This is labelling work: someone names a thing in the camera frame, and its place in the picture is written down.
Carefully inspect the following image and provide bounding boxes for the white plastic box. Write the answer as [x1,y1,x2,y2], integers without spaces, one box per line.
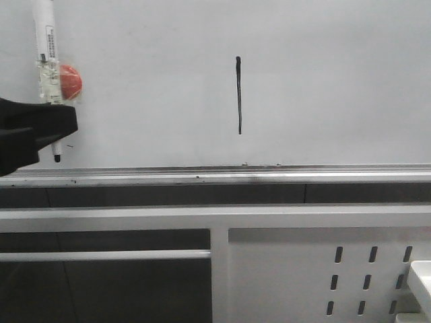
[395,260,430,322]

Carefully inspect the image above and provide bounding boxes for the white perforated metal panel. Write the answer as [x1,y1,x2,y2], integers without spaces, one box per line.
[228,227,430,322]

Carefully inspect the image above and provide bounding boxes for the white whiteboard marker black tip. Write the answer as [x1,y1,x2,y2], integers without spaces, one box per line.
[32,0,65,164]

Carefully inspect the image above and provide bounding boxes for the large whiteboard with aluminium frame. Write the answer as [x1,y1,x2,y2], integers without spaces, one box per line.
[1,1,430,186]

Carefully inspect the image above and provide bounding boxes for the red round magnet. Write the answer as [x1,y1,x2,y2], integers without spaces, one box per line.
[59,64,83,105]

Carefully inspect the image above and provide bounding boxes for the white metal stand frame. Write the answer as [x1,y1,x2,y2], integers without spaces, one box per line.
[1,205,430,322]

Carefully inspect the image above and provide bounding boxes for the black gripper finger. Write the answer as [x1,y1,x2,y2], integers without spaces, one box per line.
[1,98,78,148]
[1,128,39,176]

